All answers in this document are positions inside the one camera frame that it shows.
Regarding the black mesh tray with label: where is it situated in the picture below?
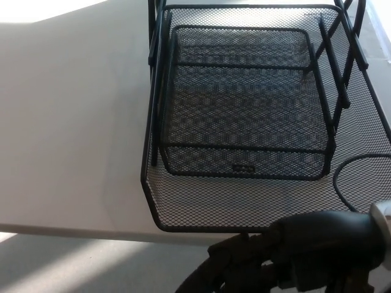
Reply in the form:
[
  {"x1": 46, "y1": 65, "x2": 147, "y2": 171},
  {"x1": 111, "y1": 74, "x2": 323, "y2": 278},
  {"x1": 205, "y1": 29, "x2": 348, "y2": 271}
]
[{"x1": 157, "y1": 26, "x2": 337, "y2": 181}]

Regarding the black mesh sliding tray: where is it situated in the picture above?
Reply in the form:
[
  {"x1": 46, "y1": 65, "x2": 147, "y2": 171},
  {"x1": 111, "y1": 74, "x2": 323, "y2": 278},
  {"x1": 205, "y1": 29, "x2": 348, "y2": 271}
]
[{"x1": 139, "y1": 4, "x2": 391, "y2": 233}]

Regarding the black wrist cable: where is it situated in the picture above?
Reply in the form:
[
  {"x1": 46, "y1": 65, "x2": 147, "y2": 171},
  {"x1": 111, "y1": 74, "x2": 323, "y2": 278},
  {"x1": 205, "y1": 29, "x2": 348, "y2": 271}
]
[{"x1": 332, "y1": 154, "x2": 391, "y2": 212}]

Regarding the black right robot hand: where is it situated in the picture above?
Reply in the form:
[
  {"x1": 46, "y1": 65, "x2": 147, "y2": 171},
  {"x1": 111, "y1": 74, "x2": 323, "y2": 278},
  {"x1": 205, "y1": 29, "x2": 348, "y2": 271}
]
[{"x1": 178, "y1": 209, "x2": 391, "y2": 293}]

